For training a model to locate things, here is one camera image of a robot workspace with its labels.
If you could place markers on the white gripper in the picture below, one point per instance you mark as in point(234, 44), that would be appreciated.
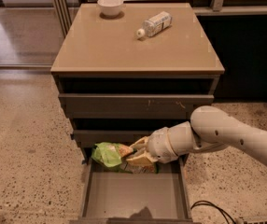
point(158, 145)

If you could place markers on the green rice chip bag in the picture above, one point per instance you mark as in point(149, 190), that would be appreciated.
point(113, 157)

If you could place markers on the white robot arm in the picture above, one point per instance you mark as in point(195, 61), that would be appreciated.
point(208, 130)

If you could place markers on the grey bottom drawer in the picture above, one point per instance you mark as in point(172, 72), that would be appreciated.
point(147, 198)

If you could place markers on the grey drawer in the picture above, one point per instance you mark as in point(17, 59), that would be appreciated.
point(147, 198)
point(108, 137)
point(131, 106)

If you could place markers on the grey middle drawer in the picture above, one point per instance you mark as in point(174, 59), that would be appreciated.
point(108, 137)

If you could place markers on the beige drawer cabinet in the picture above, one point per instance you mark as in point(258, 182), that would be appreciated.
point(104, 56)

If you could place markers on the grey top drawer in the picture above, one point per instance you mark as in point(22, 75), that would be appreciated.
point(131, 106)

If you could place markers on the white power strip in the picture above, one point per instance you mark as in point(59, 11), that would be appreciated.
point(251, 220)

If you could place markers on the white plastic bottle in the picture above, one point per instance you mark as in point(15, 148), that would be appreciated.
point(154, 25)

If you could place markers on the white ceramic bowl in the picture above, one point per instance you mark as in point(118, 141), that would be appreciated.
point(110, 8)

